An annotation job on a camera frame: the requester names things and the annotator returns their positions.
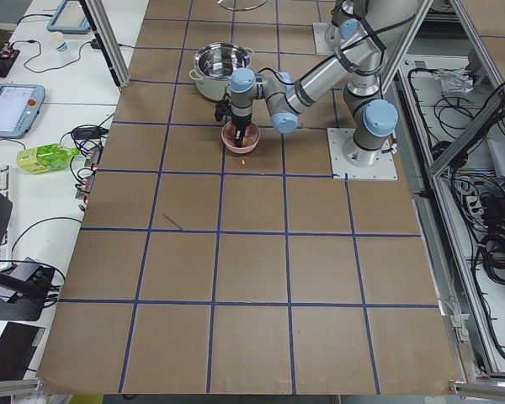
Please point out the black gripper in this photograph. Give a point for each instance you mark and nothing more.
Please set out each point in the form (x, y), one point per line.
(240, 124)

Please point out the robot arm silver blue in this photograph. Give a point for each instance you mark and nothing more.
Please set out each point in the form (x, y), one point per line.
(374, 28)
(342, 11)

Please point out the pale green steel pot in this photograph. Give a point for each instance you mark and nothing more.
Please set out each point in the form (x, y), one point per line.
(214, 65)

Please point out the pink bowl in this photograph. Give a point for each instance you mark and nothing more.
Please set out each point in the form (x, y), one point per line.
(252, 133)

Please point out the black power adapter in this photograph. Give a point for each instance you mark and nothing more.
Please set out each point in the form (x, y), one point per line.
(94, 43)

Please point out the green drink bottle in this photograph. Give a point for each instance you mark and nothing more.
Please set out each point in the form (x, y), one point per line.
(46, 159)

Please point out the paper cup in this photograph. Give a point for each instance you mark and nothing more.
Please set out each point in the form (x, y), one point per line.
(59, 41)

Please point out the far blue teach pendant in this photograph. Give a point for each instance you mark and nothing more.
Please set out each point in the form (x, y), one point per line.
(69, 18)

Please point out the blue teach pendant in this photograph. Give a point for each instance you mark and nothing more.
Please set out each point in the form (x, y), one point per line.
(69, 18)
(19, 107)

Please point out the near blue teach pendant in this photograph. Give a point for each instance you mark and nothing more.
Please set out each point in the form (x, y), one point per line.
(19, 107)

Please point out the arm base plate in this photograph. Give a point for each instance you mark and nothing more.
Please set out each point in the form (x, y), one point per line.
(321, 46)
(352, 163)

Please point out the usb hub with cables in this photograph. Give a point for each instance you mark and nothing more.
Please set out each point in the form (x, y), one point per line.
(85, 175)

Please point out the aluminium frame post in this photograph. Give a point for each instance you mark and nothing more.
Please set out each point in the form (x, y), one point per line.
(98, 20)

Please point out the black camera stand base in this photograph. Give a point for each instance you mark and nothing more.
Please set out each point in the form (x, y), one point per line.
(26, 289)

